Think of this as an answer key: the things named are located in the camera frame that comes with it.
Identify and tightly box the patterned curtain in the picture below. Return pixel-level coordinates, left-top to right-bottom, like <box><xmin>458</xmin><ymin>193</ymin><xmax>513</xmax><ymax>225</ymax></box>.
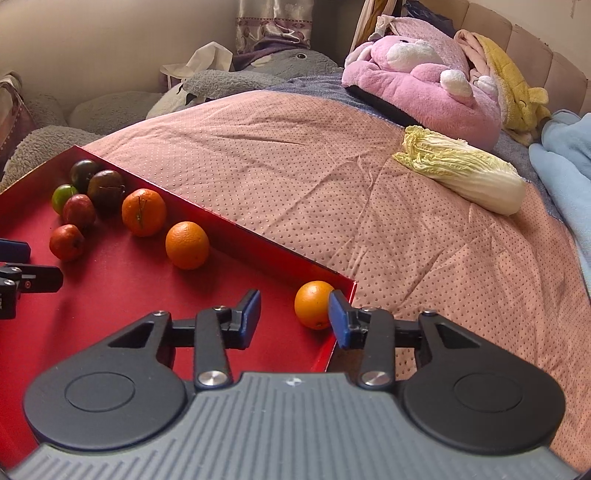
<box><xmin>233</xmin><ymin>0</ymin><xmax>315</xmax><ymax>70</ymax></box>

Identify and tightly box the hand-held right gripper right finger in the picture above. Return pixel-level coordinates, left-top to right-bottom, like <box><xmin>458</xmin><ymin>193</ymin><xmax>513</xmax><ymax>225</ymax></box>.
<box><xmin>328</xmin><ymin>290</ymin><xmax>483</xmax><ymax>388</ymax></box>

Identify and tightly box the yellow plush toy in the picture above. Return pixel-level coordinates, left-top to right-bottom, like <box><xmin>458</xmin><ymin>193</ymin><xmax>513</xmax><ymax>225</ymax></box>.
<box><xmin>455</xmin><ymin>30</ymin><xmax>551</xmax><ymax>144</ymax></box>

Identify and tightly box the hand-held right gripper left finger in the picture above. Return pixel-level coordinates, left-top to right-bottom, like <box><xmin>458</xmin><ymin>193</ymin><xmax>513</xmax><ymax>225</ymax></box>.
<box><xmin>107</xmin><ymin>289</ymin><xmax>262</xmax><ymax>389</ymax></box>

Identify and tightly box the light blue blanket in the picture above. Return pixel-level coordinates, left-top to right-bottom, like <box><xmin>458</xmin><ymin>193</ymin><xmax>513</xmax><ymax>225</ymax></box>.
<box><xmin>529</xmin><ymin>109</ymin><xmax>591</xmax><ymax>278</ymax></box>

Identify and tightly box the brown dark tomato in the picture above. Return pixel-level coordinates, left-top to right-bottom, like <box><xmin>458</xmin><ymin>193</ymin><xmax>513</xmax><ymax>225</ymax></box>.
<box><xmin>87</xmin><ymin>169</ymin><xmax>126</xmax><ymax>214</ymax></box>

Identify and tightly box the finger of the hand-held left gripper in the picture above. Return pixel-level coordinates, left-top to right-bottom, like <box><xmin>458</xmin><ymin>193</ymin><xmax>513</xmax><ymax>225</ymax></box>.
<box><xmin>0</xmin><ymin>263</ymin><xmax>64</xmax><ymax>320</ymax></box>
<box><xmin>0</xmin><ymin>239</ymin><xmax>31</xmax><ymax>262</ymax></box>

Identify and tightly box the grey plush toy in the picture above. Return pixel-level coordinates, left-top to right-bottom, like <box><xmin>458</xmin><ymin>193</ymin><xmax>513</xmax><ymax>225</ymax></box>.
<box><xmin>0</xmin><ymin>47</ymin><xmax>345</xmax><ymax>192</ymax></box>

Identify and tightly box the pink plush rabbit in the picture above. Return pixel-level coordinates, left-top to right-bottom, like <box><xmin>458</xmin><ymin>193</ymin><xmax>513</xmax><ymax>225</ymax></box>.
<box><xmin>342</xmin><ymin>15</ymin><xmax>504</xmax><ymax>152</ymax></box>

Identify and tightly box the dark green-brown tomato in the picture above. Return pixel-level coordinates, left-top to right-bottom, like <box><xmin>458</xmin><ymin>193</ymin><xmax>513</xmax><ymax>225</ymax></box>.
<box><xmin>69</xmin><ymin>159</ymin><xmax>103</xmax><ymax>195</ymax></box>

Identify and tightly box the orange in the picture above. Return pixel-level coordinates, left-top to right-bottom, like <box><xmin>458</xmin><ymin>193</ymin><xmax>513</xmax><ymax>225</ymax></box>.
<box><xmin>121</xmin><ymin>188</ymin><xmax>167</xmax><ymax>238</ymax></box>
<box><xmin>294</xmin><ymin>280</ymin><xmax>336</xmax><ymax>330</ymax></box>
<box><xmin>165</xmin><ymin>221</ymin><xmax>211</xmax><ymax>271</ymax></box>

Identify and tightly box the small red apple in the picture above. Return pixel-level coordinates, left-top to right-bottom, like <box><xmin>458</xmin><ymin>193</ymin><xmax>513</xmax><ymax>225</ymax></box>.
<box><xmin>49</xmin><ymin>224</ymin><xmax>86</xmax><ymax>262</ymax></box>
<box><xmin>62</xmin><ymin>194</ymin><xmax>97</xmax><ymax>230</ymax></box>

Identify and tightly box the pink dotted bedspread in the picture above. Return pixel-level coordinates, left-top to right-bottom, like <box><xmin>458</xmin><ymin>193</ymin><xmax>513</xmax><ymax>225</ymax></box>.
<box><xmin>81</xmin><ymin>88</ymin><xmax>591</xmax><ymax>476</ymax></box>

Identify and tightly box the beige padded headboard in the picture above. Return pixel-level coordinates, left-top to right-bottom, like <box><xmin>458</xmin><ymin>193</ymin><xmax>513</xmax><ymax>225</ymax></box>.
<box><xmin>462</xmin><ymin>0</ymin><xmax>591</xmax><ymax>116</ymax></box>

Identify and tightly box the dark cloth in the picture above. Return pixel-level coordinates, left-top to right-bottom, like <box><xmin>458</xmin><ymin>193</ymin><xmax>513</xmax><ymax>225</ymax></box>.
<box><xmin>402</xmin><ymin>0</ymin><xmax>455</xmax><ymax>33</ymax></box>

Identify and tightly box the green tomato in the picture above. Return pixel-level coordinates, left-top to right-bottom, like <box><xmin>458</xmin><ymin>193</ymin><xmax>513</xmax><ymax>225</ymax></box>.
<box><xmin>51</xmin><ymin>184</ymin><xmax>79</xmax><ymax>216</ymax></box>

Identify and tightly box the red cardboard tray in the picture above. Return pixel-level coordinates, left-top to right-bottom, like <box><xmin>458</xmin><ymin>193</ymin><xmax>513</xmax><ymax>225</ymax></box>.
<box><xmin>0</xmin><ymin>145</ymin><xmax>358</xmax><ymax>467</ymax></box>

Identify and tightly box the brown patterned bag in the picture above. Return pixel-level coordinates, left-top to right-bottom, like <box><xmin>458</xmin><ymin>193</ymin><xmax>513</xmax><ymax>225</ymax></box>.
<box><xmin>0</xmin><ymin>71</ymin><xmax>38</xmax><ymax>158</ymax></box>

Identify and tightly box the napa cabbage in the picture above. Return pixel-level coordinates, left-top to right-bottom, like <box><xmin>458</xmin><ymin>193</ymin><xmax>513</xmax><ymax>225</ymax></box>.
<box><xmin>392</xmin><ymin>126</ymin><xmax>527</xmax><ymax>217</ymax></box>

